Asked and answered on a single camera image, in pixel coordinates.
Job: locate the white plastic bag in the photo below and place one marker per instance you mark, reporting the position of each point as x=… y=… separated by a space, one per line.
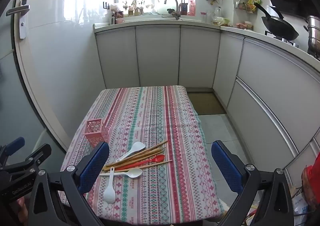
x=300 y=206

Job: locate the white kitchen countertop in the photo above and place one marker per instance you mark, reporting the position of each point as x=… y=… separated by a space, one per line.
x=160 y=21

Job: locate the pink cup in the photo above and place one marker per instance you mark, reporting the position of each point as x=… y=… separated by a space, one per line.
x=120 y=20

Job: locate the red plastic spoon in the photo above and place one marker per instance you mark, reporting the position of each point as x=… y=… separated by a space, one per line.
x=157 y=158

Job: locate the white cabinet door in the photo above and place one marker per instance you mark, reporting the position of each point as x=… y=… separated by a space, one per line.
x=158 y=55
x=228 y=70
x=198 y=58
x=117 y=58

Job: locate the bag of green vegetables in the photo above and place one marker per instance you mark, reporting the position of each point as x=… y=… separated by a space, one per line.
x=222 y=21

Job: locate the clear glass jar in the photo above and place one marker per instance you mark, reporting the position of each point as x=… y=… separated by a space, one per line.
x=217 y=13

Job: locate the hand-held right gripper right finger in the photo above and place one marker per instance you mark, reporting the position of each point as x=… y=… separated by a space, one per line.
x=226 y=168

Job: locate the brown brush holder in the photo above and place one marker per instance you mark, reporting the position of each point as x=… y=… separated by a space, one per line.
x=184 y=8

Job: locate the white cabinet drawer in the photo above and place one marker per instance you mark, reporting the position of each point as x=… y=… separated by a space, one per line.
x=252 y=121
x=275 y=78

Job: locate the yellow snack packet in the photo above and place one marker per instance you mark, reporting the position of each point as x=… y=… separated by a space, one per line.
x=253 y=0

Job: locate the brown floor mat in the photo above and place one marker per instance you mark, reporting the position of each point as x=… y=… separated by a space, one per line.
x=206 y=103

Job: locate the frosted glass door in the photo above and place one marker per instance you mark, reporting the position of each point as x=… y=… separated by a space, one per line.
x=15 y=91

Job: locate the white textured rice paddle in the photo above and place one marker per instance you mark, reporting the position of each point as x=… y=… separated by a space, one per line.
x=109 y=192

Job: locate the white short soup spoon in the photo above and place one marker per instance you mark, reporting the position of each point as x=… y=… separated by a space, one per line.
x=135 y=148

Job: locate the stainless steel pot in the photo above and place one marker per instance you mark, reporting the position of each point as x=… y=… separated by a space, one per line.
x=313 y=33

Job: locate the pink lattice utensil basket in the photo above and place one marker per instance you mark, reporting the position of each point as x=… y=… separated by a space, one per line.
x=93 y=129

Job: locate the gas stove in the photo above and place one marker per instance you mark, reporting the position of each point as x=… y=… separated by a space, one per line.
x=285 y=40

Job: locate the pink bottle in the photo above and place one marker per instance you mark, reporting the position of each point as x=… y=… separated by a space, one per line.
x=192 y=7

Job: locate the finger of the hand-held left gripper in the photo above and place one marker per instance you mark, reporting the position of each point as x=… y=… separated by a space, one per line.
x=40 y=153
x=15 y=144

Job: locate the clear glass cup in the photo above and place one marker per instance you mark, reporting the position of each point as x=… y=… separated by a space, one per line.
x=203 y=17

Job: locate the striped patterned tablecloth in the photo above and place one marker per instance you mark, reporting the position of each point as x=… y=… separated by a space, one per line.
x=155 y=116

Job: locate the pile of wooden chopsticks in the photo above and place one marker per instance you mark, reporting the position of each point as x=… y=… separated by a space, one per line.
x=150 y=152

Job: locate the silver kitchen faucet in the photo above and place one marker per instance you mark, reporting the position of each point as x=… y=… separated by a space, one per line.
x=175 y=3

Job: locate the white door frame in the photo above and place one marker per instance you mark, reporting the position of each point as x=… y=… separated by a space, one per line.
x=37 y=85

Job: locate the small brown plant pot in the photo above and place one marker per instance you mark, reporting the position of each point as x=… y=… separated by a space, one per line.
x=136 y=10
x=130 y=11

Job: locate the red plastic bag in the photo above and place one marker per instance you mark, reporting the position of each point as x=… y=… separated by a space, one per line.
x=312 y=178

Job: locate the black wok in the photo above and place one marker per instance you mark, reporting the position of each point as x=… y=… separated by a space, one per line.
x=280 y=27

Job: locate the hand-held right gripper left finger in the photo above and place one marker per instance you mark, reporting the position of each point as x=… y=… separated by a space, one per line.
x=95 y=166

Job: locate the wall spice rack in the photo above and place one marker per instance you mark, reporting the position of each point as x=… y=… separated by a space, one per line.
x=241 y=5

